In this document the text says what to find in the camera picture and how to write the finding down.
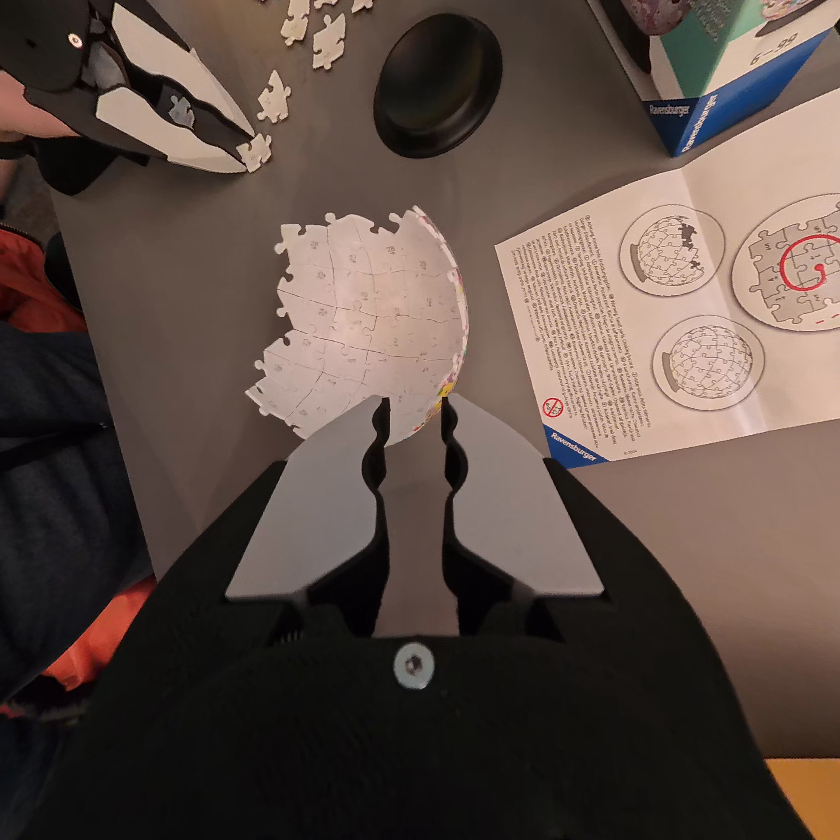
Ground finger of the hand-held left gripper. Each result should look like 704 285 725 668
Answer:
95 87 253 175
110 3 257 140

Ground partly built puzzle ball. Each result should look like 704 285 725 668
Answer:
245 205 470 447

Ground colourful puzzle box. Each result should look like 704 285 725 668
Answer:
587 0 840 158

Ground person's dark clothing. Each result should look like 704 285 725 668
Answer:
0 322 158 703

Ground puzzle pieces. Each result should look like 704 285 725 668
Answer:
256 0 375 126

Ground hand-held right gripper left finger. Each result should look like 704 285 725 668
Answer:
224 394 391 636

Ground black round ball stand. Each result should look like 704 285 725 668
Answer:
373 13 504 160

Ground yellow plastic bin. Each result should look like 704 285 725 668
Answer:
764 758 840 840

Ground white instruction leaflet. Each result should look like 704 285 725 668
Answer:
494 88 840 470

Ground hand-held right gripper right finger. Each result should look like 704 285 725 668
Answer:
441 392 606 636

